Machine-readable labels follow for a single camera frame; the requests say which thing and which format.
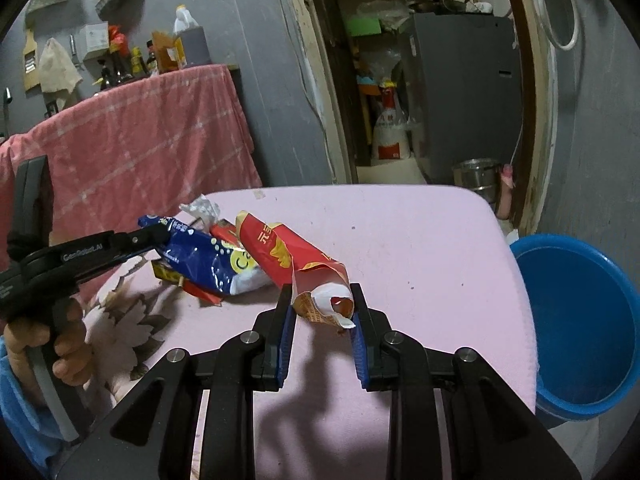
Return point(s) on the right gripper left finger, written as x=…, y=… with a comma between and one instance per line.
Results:
x=187, y=398

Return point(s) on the pink checked towel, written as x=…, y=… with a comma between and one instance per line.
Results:
x=143, y=148

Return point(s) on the blue snack bag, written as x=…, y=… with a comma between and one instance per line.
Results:
x=207, y=261

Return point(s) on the person's left hand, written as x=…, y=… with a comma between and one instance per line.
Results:
x=73, y=362

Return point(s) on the pink bottle on floor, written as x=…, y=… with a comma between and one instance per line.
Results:
x=506, y=192

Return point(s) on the white wall box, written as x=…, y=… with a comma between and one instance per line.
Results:
x=92, y=41

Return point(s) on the blue plastic basin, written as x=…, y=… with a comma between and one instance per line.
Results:
x=586, y=317

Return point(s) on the red snack wrapper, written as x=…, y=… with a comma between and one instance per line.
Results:
x=321, y=290

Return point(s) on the silver foil wrapper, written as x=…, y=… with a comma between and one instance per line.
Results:
x=203, y=211

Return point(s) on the pink floral table cloth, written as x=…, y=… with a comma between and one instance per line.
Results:
x=432, y=258

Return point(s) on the dark sauce bottle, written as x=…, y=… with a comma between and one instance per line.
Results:
x=151, y=60

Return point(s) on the grey small refrigerator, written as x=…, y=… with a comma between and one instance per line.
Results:
x=464, y=89

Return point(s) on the wooden door frame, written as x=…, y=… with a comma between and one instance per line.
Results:
x=538, y=143

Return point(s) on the beige hanging cloth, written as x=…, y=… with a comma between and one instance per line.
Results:
x=57, y=72

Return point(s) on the wooden grater board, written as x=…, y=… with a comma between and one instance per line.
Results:
x=30, y=59

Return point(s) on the red white rice bag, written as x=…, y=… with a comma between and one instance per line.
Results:
x=390, y=139

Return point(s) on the yellow sauce bottle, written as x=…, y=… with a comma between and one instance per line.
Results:
x=138, y=68

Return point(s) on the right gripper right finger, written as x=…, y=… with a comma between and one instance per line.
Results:
x=452, y=415

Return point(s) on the large oil jug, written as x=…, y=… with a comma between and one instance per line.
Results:
x=190, y=43

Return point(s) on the steel pot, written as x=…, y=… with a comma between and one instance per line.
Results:
x=479, y=175

